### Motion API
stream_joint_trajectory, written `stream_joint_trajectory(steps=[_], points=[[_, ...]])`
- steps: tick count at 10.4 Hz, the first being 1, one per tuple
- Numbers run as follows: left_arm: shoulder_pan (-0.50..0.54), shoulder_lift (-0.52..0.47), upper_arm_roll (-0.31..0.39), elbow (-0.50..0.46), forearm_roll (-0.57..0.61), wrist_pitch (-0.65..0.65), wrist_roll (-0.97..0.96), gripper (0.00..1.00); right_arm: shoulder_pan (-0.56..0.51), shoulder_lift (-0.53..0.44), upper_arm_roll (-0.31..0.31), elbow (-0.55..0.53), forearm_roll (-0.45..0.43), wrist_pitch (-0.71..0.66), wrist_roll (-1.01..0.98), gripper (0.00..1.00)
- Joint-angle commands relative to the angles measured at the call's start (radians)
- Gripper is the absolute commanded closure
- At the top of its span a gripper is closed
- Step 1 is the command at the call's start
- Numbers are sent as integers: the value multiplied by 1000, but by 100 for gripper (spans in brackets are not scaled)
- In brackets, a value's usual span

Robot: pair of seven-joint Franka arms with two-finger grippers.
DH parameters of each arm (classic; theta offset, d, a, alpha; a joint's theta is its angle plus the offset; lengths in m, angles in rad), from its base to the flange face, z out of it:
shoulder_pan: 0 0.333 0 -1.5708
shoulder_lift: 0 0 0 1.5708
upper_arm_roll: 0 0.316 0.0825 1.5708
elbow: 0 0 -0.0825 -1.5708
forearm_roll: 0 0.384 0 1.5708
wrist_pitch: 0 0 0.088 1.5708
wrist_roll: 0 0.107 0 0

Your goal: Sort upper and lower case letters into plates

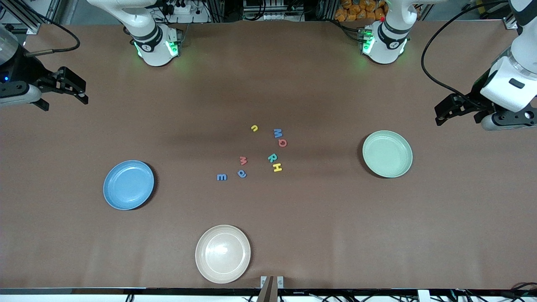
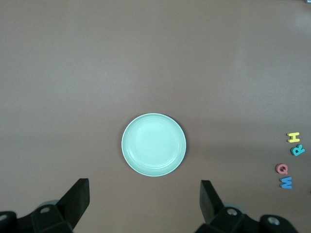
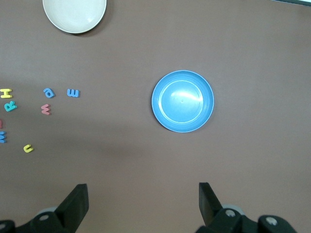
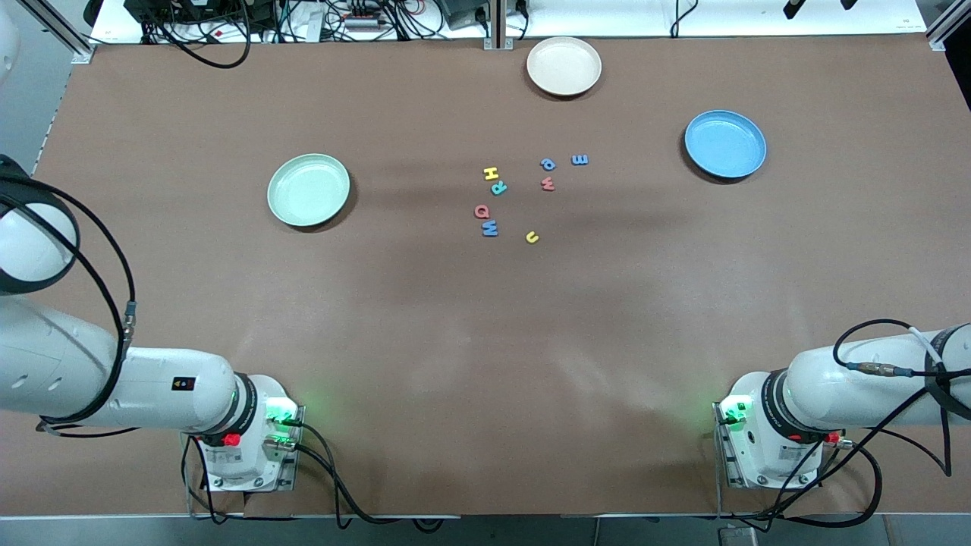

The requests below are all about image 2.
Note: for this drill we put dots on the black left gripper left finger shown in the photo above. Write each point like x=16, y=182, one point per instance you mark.
x=77, y=199

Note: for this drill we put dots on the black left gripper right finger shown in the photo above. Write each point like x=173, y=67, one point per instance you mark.
x=209, y=201

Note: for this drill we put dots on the red foam letter Q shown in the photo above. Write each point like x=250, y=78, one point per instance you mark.
x=277, y=168

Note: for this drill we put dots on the blue foam capital M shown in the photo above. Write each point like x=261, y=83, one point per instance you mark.
x=286, y=182

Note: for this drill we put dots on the teal foam letter R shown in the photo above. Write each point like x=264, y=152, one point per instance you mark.
x=298, y=150

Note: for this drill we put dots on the yellow foam letter H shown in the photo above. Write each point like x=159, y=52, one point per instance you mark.
x=293, y=137

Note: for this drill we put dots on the green round plate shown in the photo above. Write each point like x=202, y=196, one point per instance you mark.
x=153, y=144

